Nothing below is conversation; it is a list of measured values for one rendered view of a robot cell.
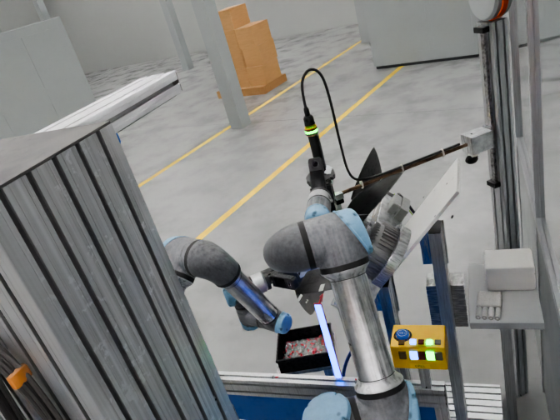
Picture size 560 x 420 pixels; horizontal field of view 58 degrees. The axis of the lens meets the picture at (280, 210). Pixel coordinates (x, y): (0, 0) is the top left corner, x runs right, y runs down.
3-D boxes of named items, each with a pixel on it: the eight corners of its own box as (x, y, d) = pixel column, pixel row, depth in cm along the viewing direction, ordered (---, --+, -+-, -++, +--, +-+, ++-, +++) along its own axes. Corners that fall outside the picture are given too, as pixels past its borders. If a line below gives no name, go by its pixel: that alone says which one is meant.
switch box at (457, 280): (468, 312, 220) (463, 272, 210) (468, 327, 212) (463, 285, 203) (432, 312, 225) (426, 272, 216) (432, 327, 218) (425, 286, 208)
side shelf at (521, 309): (532, 267, 203) (532, 262, 201) (544, 329, 173) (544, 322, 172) (468, 270, 212) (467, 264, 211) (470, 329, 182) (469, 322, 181)
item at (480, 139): (484, 143, 196) (482, 122, 192) (497, 147, 189) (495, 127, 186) (462, 152, 194) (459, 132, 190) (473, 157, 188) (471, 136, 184)
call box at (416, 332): (449, 349, 159) (445, 323, 154) (448, 373, 150) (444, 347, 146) (397, 348, 165) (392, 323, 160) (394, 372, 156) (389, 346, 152)
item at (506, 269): (531, 265, 200) (530, 242, 195) (536, 291, 187) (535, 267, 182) (485, 267, 206) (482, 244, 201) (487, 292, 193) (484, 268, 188)
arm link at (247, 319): (261, 337, 179) (252, 312, 174) (237, 329, 186) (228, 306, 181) (273, 322, 184) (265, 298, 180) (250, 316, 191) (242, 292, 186)
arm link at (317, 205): (307, 238, 149) (300, 213, 146) (310, 219, 159) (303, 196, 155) (333, 234, 148) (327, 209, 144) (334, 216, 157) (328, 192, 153)
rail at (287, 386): (447, 398, 165) (445, 381, 162) (447, 408, 162) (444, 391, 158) (209, 384, 199) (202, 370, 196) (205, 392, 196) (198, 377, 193)
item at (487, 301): (502, 295, 189) (502, 291, 188) (500, 322, 178) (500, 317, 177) (477, 294, 193) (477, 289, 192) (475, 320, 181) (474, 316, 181)
